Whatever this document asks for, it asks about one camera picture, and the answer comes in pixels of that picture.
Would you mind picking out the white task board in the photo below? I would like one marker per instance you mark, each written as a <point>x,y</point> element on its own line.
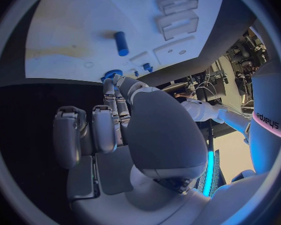
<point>112,31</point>

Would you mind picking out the blue long cylinder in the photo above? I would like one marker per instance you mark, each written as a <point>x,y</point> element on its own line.
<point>121,44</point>

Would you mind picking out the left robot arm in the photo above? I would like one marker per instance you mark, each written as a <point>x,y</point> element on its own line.
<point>215,114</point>

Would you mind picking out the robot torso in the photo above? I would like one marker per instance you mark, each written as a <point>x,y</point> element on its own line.
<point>267,116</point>

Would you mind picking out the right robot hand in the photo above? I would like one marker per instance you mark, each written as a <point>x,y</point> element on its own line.
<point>164,135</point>

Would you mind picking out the blue gear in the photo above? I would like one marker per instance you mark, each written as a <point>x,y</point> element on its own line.
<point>111,75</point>

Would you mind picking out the glowing light bar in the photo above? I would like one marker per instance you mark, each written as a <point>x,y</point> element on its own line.
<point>208,174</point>

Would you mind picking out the small blue peg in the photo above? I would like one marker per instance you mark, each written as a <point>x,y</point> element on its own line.
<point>136,73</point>

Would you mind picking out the blue plug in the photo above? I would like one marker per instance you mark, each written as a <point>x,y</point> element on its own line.
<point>147,67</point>

